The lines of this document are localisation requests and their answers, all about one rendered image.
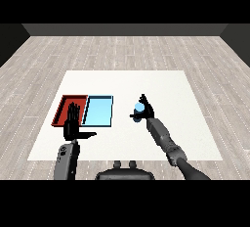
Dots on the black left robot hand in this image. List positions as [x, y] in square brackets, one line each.
[72, 129]

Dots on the light blue shallow open box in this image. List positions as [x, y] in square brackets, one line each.
[97, 111]

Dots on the dark grey robot body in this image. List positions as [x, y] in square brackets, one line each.
[125, 173]

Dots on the red shallow open box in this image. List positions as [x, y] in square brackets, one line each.
[63, 113]

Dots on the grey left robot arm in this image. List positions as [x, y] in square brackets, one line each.
[66, 160]

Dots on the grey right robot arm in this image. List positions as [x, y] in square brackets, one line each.
[171, 149]

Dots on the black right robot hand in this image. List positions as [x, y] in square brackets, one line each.
[148, 110]

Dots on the small blue can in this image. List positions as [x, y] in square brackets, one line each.
[139, 108]

